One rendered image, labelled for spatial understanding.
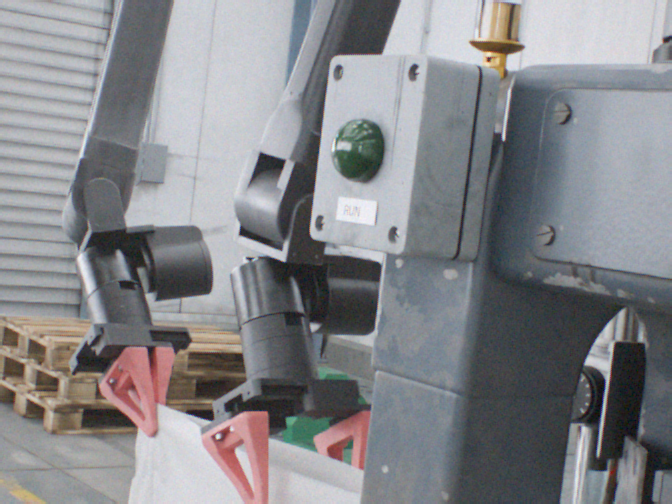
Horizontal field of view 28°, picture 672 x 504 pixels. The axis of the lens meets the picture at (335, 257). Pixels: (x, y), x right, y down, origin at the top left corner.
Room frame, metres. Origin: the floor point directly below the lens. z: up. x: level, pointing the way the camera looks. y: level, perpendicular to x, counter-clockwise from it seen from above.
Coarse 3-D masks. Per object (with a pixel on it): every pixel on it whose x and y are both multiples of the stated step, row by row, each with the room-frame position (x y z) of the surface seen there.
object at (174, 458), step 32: (160, 416) 1.19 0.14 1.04; (192, 416) 1.16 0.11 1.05; (160, 448) 1.18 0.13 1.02; (192, 448) 1.12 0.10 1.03; (288, 448) 1.09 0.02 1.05; (160, 480) 1.18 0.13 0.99; (192, 480) 1.11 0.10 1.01; (224, 480) 1.05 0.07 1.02; (288, 480) 0.98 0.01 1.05; (320, 480) 1.06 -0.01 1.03; (352, 480) 1.03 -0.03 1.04
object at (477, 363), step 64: (576, 64) 0.60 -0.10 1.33; (640, 64) 0.57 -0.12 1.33; (512, 128) 0.62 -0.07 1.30; (576, 128) 0.58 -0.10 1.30; (640, 128) 0.55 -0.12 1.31; (512, 192) 0.61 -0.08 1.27; (576, 192) 0.58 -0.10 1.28; (640, 192) 0.55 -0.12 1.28; (384, 256) 0.67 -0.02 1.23; (512, 256) 0.61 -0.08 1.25; (576, 256) 0.57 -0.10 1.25; (640, 256) 0.55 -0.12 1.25; (384, 320) 0.67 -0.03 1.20; (448, 320) 0.63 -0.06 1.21; (512, 320) 0.63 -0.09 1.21; (576, 320) 0.66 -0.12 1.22; (640, 320) 0.79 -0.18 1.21; (384, 384) 0.66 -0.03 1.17; (448, 384) 0.63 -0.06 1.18; (512, 384) 0.64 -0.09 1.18; (576, 384) 0.66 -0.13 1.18; (384, 448) 0.66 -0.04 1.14; (448, 448) 0.62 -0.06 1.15; (512, 448) 0.64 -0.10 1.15
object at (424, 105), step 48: (336, 96) 0.64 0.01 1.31; (384, 96) 0.61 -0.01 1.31; (432, 96) 0.59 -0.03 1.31; (480, 96) 0.61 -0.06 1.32; (384, 144) 0.61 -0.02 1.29; (432, 144) 0.60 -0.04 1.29; (480, 144) 0.61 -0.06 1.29; (336, 192) 0.64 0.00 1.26; (384, 192) 0.61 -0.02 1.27; (432, 192) 0.60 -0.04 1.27; (480, 192) 0.61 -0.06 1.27; (336, 240) 0.63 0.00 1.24; (384, 240) 0.60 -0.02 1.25; (432, 240) 0.60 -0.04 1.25
